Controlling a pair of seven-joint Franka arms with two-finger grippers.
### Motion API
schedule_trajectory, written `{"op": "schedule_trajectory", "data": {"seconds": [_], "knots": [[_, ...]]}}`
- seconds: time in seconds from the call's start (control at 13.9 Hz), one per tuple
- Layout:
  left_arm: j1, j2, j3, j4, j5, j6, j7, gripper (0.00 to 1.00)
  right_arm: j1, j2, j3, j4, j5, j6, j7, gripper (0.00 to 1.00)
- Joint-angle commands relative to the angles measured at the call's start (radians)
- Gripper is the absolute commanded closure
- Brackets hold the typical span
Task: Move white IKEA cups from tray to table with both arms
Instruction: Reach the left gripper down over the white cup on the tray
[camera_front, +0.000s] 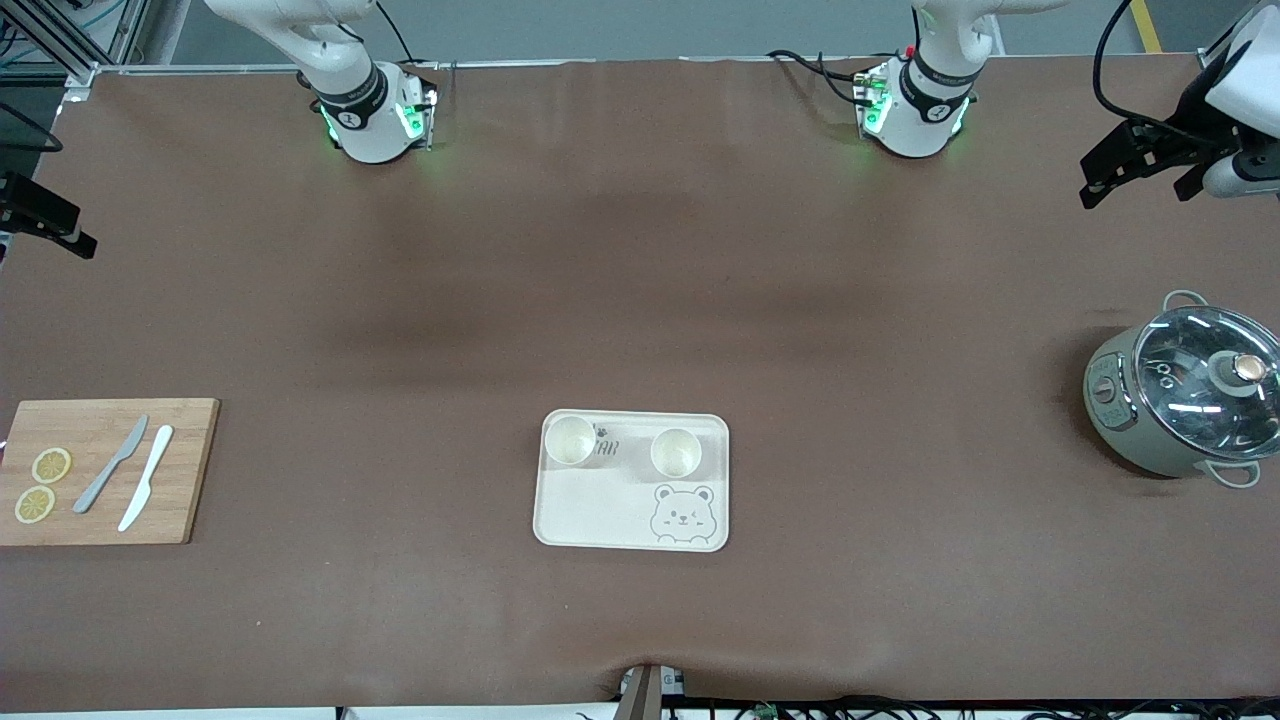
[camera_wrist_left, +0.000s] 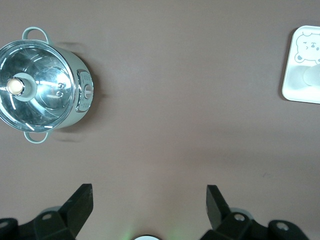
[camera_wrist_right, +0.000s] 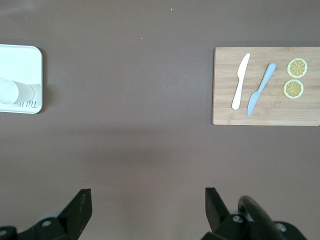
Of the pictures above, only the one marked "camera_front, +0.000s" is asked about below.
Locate black right base cable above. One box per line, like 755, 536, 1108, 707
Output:
375, 0, 443, 73

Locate white plastic knife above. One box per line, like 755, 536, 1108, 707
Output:
118, 425, 174, 532

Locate metal table edge bracket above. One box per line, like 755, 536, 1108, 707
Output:
615, 662, 689, 720

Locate bamboo cutting board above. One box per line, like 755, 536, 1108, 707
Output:
0, 398, 221, 546

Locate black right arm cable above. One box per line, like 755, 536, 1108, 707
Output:
0, 100, 64, 154

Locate grey plastic knife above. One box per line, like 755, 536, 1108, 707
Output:
73, 415, 149, 514

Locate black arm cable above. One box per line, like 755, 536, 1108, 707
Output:
0, 100, 64, 154
1093, 0, 1246, 151

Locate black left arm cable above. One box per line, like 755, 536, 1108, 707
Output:
1093, 0, 1246, 151

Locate brown table cover mat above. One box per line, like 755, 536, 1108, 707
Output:
0, 55, 1280, 714

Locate black left base cables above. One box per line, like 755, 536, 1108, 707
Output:
767, 48, 883, 109

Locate glass pot lid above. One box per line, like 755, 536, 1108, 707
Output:
1133, 305, 1280, 461

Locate aluminium frame profile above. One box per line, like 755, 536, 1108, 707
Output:
1195, 0, 1263, 73
0, 0, 151, 103

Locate cream bear print tray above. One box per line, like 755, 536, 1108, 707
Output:
532, 409, 731, 553

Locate white IKEA cup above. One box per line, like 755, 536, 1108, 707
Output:
650, 428, 703, 479
544, 415, 599, 467

